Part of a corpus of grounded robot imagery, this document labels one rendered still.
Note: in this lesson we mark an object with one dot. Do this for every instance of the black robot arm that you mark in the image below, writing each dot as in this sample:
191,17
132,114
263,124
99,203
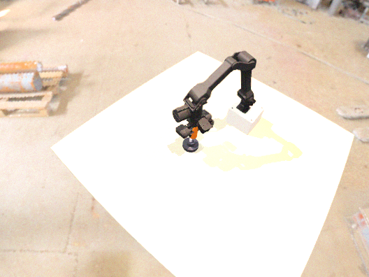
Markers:
201,92

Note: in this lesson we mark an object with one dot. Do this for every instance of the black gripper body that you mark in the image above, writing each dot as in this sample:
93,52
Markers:
185,131

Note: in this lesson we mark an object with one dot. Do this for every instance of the orange knob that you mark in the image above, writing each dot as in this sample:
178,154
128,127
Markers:
194,135

